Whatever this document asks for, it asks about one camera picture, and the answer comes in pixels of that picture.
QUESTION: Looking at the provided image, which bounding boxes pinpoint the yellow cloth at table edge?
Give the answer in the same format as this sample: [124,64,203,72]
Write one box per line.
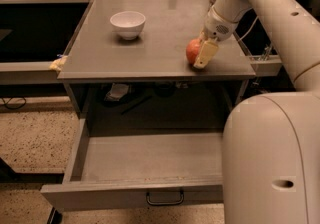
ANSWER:
[49,56,67,72]

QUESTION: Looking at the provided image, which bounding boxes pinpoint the grey metal cabinet table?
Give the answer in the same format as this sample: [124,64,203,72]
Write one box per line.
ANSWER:
[57,0,284,116]

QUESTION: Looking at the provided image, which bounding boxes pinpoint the white power plug cable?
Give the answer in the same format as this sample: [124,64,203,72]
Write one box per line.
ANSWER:
[238,16,259,43]

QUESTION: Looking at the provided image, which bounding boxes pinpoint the black cable left floor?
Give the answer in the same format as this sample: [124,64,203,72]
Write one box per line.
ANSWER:
[0,96,28,110]

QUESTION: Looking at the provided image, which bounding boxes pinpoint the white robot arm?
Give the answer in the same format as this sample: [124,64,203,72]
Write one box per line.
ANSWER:
[199,0,320,224]

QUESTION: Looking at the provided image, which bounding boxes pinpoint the grey open top drawer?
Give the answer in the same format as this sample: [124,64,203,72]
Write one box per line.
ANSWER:
[41,107,224,212]

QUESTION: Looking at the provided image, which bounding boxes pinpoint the red apple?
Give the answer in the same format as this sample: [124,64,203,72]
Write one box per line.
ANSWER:
[186,38,201,65]

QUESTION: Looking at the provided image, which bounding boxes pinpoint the black drawer handle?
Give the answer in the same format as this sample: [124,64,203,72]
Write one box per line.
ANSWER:
[146,191,184,206]

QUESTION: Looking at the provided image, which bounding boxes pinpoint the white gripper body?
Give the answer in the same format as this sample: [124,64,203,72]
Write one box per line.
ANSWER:
[202,7,238,41]

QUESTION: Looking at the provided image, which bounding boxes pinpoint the white ceramic bowl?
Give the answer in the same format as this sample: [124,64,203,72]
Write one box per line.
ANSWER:
[110,11,146,40]

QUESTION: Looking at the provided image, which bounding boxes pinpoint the metal support rod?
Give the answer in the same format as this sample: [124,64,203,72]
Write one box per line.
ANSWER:
[260,44,273,61]

